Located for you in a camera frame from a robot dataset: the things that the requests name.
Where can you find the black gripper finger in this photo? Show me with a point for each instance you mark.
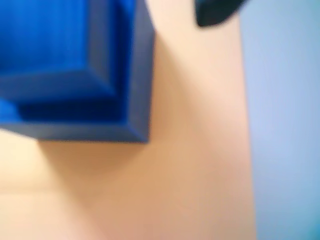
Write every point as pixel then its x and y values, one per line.
pixel 215 11

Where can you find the medium blue cube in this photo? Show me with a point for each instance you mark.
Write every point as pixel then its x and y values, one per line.
pixel 140 100

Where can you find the orange paper square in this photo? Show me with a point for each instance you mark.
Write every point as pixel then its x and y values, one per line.
pixel 195 150

